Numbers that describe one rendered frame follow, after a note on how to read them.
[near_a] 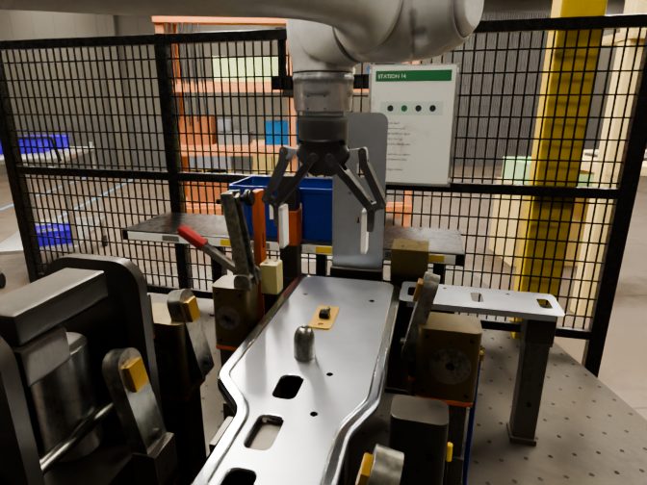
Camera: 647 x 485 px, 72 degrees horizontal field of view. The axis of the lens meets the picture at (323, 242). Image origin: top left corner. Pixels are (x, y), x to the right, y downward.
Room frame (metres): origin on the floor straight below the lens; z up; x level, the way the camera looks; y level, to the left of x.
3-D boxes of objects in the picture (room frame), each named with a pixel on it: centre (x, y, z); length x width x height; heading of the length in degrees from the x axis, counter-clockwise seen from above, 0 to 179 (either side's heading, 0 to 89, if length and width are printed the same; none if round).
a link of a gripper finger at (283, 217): (0.72, 0.07, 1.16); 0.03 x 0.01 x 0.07; 166
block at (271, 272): (0.81, 0.10, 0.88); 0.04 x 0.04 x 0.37; 76
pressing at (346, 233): (0.95, -0.08, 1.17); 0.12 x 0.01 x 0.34; 76
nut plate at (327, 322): (0.70, 0.00, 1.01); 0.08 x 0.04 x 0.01; 167
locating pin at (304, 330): (0.58, 0.03, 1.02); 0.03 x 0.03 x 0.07
